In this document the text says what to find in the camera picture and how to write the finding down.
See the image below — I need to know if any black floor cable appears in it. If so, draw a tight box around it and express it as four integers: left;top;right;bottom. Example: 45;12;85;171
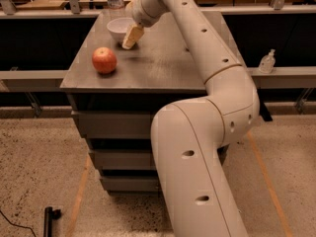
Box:
0;208;38;237

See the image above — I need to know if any clear soap dispenser bottle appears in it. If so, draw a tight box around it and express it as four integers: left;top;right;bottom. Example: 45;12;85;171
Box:
259;49;276;74

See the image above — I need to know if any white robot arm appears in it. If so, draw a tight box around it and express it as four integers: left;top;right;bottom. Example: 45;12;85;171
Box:
127;0;260;237

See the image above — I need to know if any middle grey drawer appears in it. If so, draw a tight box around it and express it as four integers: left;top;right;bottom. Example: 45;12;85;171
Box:
90;150;155;171

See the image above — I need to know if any black floor stand post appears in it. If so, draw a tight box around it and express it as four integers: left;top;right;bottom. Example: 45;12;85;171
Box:
43;206;62;237

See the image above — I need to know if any white ceramic bowl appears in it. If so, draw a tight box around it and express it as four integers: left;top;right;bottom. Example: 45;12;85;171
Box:
107;17;133;43

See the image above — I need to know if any grey drawer cabinet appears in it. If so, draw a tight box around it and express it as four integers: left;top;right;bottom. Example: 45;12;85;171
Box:
60;9;247;196

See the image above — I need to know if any grey drawer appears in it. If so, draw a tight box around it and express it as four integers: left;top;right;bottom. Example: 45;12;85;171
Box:
72;111;151;139
90;150;155;171
100;177;160;193

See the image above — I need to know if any red apple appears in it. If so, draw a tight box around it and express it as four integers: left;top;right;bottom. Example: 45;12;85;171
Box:
92;47;118;74

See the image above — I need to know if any bottom grey drawer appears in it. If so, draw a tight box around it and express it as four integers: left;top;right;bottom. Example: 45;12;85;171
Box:
100;177;160;193

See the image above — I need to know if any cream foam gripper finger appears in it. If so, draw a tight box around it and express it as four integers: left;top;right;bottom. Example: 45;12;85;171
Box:
122;24;144;49

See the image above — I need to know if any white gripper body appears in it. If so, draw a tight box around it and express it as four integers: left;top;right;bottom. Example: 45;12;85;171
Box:
126;0;162;28

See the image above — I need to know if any top grey drawer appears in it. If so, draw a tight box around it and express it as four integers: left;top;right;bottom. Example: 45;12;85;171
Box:
72;111;151;139

